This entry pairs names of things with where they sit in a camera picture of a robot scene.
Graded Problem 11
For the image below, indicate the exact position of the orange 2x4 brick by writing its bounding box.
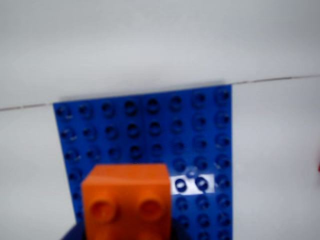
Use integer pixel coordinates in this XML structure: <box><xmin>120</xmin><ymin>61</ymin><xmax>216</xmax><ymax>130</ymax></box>
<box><xmin>80</xmin><ymin>163</ymin><xmax>174</xmax><ymax>240</ymax></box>

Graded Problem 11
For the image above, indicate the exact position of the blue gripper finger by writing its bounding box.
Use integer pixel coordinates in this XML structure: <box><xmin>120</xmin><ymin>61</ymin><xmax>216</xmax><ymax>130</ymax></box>
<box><xmin>59</xmin><ymin>221</ymin><xmax>87</xmax><ymax>240</ymax></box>

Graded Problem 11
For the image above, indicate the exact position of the blue 8x8 brick plate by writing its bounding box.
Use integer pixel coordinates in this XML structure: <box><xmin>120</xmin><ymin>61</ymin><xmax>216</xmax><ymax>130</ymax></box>
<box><xmin>52</xmin><ymin>84</ymin><xmax>234</xmax><ymax>240</ymax></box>

